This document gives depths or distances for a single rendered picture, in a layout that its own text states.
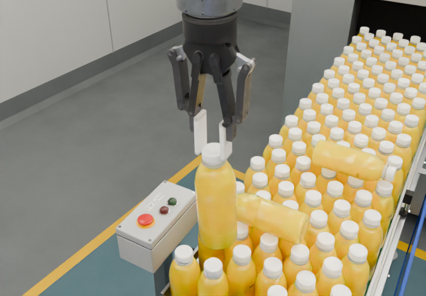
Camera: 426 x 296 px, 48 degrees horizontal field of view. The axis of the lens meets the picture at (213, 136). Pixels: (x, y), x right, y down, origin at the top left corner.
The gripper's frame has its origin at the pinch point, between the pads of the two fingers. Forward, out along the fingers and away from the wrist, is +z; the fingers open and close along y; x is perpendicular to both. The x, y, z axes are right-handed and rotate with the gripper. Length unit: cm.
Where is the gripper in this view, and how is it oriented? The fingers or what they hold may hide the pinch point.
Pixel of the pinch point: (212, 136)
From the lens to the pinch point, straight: 74.7
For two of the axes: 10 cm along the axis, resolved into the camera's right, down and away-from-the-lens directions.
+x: 4.5, -4.9, 7.4
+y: 8.9, 2.3, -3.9
